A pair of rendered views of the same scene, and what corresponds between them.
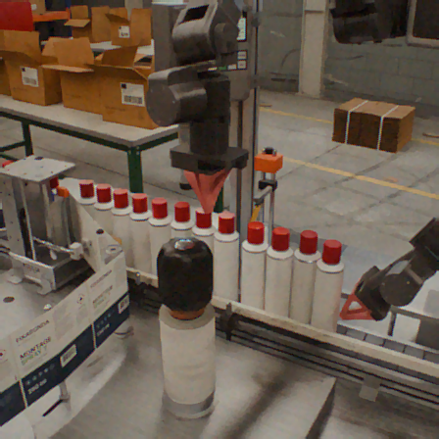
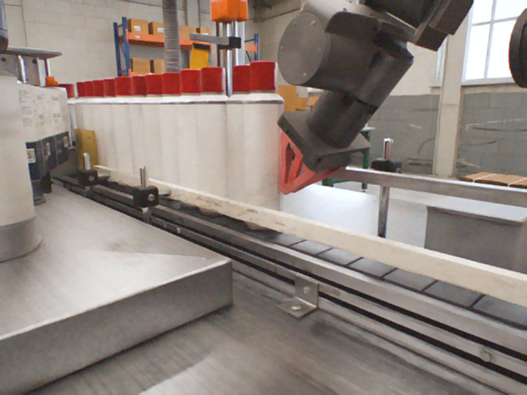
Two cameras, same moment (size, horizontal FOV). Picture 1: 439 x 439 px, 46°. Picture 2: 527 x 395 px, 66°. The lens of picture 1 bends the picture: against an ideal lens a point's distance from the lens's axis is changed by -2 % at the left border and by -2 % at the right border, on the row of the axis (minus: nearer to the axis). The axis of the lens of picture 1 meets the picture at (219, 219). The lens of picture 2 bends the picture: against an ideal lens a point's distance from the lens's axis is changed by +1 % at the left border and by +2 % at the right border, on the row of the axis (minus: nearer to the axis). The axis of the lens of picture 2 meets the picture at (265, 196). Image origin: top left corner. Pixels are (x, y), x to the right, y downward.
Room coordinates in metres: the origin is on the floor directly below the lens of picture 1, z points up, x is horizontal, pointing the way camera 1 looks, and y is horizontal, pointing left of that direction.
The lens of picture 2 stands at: (0.34, -0.35, 1.03)
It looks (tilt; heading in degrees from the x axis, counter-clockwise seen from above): 13 degrees down; 17
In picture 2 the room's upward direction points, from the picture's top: straight up
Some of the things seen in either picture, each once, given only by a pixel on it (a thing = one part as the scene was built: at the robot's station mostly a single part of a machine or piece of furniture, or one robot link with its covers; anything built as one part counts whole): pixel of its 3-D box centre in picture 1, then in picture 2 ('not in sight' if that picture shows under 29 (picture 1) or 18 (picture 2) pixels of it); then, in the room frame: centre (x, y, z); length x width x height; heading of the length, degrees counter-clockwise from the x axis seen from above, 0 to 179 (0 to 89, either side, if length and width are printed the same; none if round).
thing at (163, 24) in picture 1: (203, 52); not in sight; (1.05, 0.03, 1.38); 0.17 x 0.10 x 0.19; 116
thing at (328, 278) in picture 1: (327, 290); (263, 147); (0.82, -0.20, 0.98); 0.05 x 0.05 x 0.20
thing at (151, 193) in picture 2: (229, 326); (147, 206); (0.83, -0.02, 0.89); 0.03 x 0.03 x 0.12; 61
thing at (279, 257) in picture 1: (278, 277); (215, 143); (0.87, -0.12, 0.98); 0.05 x 0.05 x 0.20
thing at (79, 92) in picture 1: (97, 74); not in sight; (3.04, 0.70, 0.96); 0.53 x 0.45 x 0.37; 144
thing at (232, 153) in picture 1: (209, 137); not in sight; (0.73, 0.01, 1.31); 0.10 x 0.07 x 0.07; 60
